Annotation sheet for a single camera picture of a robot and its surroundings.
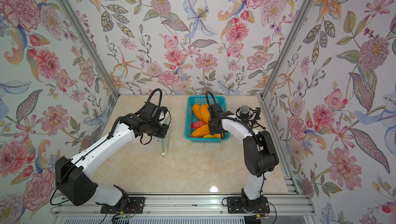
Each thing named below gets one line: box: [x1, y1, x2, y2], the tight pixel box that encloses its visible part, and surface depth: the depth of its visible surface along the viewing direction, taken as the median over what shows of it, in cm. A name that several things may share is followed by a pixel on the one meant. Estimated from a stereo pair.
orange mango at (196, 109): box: [191, 103, 204, 121], surface depth 107 cm
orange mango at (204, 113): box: [199, 103, 211, 124], surface depth 100 cm
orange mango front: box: [190, 123, 210, 138], surface depth 96 cm
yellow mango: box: [202, 133, 222, 139], surface depth 94 cm
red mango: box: [190, 119, 209, 130], surface depth 100 cm
